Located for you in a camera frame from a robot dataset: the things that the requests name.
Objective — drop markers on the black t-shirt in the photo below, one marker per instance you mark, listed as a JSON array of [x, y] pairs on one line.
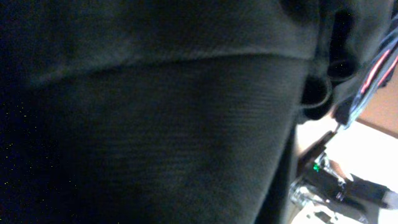
[[169, 111]]

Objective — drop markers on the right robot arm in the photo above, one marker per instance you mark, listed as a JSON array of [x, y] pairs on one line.
[[318, 183]]

